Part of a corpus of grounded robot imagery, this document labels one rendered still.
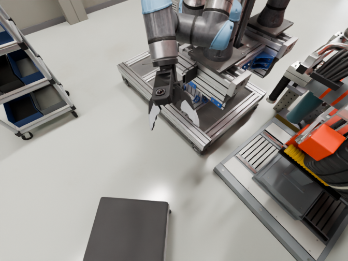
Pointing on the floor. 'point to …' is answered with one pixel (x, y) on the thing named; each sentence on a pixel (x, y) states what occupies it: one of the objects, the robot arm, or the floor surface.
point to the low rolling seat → (129, 230)
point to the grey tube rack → (27, 83)
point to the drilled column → (286, 100)
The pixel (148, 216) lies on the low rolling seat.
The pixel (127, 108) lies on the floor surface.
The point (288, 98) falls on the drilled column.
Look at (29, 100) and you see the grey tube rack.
